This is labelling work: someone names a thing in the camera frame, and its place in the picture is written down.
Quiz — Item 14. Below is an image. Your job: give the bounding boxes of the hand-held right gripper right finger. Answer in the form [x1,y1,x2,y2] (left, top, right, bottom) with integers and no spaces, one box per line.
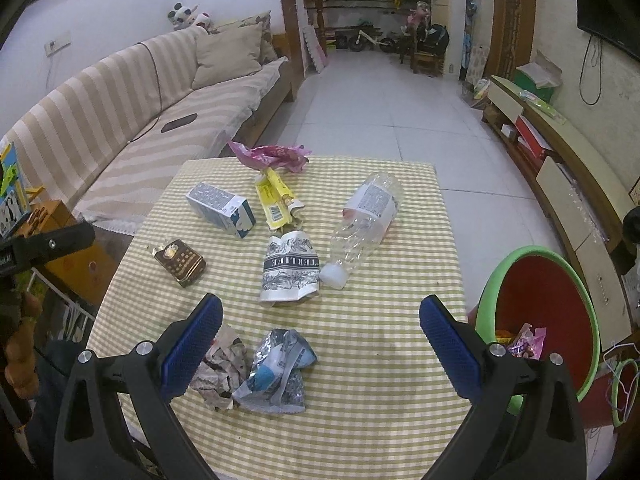
[419,294,588,480]

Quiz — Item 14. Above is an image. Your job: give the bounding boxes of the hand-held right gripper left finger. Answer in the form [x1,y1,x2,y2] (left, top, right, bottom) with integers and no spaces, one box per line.
[52,292,226,480]

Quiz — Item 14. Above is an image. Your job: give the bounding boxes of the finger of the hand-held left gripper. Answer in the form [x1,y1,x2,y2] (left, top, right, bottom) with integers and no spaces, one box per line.
[17,222,96,267]

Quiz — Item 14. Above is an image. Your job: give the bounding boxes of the pink snack wrapper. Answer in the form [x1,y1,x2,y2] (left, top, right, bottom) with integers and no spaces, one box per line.
[510,324,548,361]

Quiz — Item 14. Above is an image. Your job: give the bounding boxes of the silver foil packet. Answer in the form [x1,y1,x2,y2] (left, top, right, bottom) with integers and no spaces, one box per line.
[232,329,317,413]

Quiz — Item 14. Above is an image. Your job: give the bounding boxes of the brown gold packet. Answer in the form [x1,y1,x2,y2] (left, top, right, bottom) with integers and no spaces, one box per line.
[147,239,207,288]

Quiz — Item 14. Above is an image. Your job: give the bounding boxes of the red bin with green rim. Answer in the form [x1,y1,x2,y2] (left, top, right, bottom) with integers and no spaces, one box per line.
[467,245,601,413]

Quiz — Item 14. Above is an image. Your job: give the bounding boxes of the black white patterned paper cup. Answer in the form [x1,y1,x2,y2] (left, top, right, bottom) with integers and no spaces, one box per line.
[259,232,321,306]

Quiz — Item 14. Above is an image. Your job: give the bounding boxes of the white blue milk carton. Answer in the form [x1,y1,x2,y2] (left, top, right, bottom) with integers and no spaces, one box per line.
[186,182,257,239]

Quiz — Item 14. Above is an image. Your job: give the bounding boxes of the clear plastic bottle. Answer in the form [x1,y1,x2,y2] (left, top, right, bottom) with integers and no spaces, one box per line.
[320,171,403,290]

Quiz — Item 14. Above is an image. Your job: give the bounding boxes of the long yellow wrapper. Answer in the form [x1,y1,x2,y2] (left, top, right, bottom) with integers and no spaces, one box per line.
[255,169,303,233]

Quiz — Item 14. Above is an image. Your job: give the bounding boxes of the magenta pink wrapper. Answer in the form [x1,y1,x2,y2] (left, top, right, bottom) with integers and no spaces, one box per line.
[228,141,311,173]

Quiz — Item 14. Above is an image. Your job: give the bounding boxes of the person's left hand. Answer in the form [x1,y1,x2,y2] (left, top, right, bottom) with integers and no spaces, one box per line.
[0,287,43,403]

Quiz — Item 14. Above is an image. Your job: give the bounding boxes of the yellow cardboard box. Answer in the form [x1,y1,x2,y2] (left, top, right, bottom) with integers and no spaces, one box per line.
[22,199,118,306]

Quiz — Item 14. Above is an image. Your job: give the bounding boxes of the yellow checked tablecloth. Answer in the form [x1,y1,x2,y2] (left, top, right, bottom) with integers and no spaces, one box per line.
[85,157,476,461]

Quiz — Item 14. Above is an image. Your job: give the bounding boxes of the sofa with striped beige cover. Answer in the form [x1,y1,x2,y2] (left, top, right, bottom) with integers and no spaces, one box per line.
[0,25,296,233]

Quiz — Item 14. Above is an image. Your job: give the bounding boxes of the person's dark trouser leg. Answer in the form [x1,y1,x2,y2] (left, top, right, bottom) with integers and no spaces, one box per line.
[25,340,88,461]

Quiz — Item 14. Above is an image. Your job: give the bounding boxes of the black phone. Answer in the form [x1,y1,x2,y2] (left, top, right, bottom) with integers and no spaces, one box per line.
[160,115,198,133]

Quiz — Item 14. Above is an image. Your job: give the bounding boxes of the long cream television cabinet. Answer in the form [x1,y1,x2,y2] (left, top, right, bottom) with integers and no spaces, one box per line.
[482,75,640,346]

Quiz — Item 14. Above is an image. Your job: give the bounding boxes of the pile of dark clothes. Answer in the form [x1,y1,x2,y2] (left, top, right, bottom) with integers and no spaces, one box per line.
[622,205,640,261]

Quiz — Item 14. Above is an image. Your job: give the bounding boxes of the red box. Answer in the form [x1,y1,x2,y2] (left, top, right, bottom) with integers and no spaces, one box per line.
[515,115,553,161]

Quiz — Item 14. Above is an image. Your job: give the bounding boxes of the plain beige pillow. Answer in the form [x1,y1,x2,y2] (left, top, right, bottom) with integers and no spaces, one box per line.
[191,22,265,92]

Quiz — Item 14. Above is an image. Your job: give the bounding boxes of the green plastic packet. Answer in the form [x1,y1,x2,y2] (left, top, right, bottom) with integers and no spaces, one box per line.
[520,87,566,123]

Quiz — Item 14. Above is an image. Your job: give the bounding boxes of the black white plush toy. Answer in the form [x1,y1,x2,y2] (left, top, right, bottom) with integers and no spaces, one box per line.
[167,2,197,31]

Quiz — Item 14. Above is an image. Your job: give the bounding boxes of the bags beside cabinet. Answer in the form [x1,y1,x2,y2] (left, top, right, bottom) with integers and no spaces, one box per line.
[460,45,493,108]

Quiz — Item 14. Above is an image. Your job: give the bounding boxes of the green box with white flaps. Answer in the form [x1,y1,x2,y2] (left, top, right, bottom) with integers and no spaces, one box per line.
[515,50,563,103]

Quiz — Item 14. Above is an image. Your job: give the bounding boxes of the wooden chair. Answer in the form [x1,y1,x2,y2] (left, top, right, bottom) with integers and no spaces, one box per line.
[412,35,448,77]

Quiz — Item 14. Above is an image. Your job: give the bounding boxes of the patterned pillow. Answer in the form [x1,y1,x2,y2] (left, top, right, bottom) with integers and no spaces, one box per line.
[212,10,278,63]

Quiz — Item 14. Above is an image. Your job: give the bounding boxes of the black bag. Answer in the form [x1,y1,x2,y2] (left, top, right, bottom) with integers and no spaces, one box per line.
[425,24,450,56]

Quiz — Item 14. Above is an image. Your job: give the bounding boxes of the white balance bike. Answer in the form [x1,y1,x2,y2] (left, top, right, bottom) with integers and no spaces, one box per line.
[349,25,396,53]

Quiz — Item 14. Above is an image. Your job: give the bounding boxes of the white foam boards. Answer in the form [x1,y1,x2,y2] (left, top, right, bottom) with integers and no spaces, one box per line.
[302,25,331,76]

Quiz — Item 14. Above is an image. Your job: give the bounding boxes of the white standing air conditioner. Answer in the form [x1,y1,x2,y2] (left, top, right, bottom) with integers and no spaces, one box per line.
[431,0,466,78]

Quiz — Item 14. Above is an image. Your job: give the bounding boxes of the black television cable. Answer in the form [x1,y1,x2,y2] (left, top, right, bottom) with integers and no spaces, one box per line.
[579,35,601,107]

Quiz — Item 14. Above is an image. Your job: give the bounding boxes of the carved wooden door frame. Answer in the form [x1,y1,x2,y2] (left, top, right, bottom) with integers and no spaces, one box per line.
[487,0,537,81]

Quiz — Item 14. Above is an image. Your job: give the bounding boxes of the black wall television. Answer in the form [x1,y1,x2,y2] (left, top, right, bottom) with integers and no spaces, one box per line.
[574,0,640,61]

